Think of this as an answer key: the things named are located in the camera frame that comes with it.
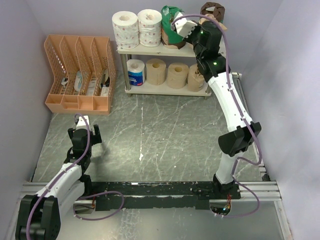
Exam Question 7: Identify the green roll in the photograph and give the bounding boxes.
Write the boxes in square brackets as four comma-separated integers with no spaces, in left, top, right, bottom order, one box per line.
[200,2,226,23]
[161,5,186,49]

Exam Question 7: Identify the brown paper roll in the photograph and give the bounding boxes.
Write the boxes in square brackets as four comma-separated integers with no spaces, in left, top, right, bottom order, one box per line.
[187,64,205,92]
[198,13,228,31]

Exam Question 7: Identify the bare tan paper roll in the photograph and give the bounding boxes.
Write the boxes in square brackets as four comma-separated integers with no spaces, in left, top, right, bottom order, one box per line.
[146,58,166,86]

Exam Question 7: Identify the white dotted roll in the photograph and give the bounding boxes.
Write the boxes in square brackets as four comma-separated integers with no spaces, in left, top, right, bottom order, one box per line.
[137,9,162,47]
[112,11,140,49]

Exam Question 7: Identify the plastic white blue roll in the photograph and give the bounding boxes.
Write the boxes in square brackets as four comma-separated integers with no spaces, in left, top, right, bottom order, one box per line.
[126,59,145,86]

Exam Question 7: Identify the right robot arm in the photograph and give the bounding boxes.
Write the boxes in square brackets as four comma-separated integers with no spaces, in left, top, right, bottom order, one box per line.
[187,21,262,199]

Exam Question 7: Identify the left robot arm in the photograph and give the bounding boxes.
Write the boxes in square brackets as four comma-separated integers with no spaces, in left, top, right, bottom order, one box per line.
[15,120,102,240]

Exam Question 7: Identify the white two-tier shelf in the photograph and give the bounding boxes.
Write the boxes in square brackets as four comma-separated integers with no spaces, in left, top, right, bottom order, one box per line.
[117,43,212,98]

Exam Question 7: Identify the papers in organizer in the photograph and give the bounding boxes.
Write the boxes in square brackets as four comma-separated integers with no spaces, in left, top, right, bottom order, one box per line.
[59,69,110,97]

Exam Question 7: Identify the orange plastic file organizer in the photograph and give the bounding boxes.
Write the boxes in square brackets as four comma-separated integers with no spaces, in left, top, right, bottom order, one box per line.
[44,34,117,115]

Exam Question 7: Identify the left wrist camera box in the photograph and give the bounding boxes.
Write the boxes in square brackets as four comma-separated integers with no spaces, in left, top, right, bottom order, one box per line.
[75,114,90,129]

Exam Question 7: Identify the white wall clip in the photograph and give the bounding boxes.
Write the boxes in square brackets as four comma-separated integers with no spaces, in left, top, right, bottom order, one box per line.
[231,72,242,79]

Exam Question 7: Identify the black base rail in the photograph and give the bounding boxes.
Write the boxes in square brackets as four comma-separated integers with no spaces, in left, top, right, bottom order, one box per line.
[91,181,241,211]

